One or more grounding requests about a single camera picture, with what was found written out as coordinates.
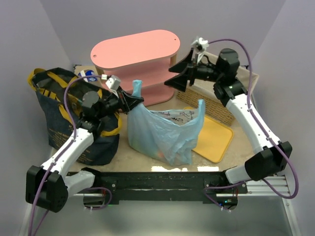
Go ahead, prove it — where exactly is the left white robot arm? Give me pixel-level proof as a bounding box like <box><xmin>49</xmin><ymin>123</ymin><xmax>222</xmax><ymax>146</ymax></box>
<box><xmin>25</xmin><ymin>88</ymin><xmax>144</xmax><ymax>212</ymax></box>

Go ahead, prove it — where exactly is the pink three-tier shelf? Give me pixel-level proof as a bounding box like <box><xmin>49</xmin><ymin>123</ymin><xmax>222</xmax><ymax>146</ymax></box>
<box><xmin>90</xmin><ymin>29</ymin><xmax>181</xmax><ymax>106</ymax></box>

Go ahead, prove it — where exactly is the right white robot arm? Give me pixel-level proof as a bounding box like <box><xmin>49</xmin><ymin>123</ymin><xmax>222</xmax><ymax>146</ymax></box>
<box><xmin>165</xmin><ymin>48</ymin><xmax>292</xmax><ymax>184</ymax></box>

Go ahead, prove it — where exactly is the blue plastic bag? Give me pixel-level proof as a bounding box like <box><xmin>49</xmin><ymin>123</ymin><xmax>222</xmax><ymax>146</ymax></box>
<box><xmin>126</xmin><ymin>79</ymin><xmax>206</xmax><ymax>166</ymax></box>

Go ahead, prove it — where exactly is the dark denim tote bag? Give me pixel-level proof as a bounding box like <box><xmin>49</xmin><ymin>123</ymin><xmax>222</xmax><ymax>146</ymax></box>
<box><xmin>28</xmin><ymin>67</ymin><xmax>122</xmax><ymax>166</ymax></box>

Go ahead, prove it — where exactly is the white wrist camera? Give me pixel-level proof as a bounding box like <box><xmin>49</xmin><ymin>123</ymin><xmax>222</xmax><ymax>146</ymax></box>
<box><xmin>101</xmin><ymin>74</ymin><xmax>121</xmax><ymax>91</ymax></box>
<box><xmin>191</xmin><ymin>36</ymin><xmax>209</xmax><ymax>63</ymax></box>

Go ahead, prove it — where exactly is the yellow tray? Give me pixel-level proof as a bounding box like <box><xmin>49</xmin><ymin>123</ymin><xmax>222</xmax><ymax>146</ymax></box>
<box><xmin>193</xmin><ymin>116</ymin><xmax>234</xmax><ymax>163</ymax></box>

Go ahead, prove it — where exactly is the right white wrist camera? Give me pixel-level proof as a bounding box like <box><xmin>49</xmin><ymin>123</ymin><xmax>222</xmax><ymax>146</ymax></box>
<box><xmin>191</xmin><ymin>36</ymin><xmax>209</xmax><ymax>63</ymax></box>

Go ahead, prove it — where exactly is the wicker basket with liner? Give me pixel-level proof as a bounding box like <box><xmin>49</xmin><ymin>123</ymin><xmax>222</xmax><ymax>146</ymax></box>
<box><xmin>175</xmin><ymin>53</ymin><xmax>259</xmax><ymax>126</ymax></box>

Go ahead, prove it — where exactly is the black base frame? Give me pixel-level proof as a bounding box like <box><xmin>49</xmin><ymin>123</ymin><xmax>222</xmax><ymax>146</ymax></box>
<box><xmin>92</xmin><ymin>171</ymin><xmax>248</xmax><ymax>209</ymax></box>

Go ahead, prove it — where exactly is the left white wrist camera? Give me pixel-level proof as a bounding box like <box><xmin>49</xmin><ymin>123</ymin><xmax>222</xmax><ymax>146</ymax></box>
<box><xmin>101</xmin><ymin>74</ymin><xmax>121</xmax><ymax>91</ymax></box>

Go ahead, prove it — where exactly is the blue white can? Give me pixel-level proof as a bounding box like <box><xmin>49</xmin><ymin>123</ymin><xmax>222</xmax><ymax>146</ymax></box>
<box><xmin>78</xmin><ymin>69</ymin><xmax>97</xmax><ymax>82</ymax></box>

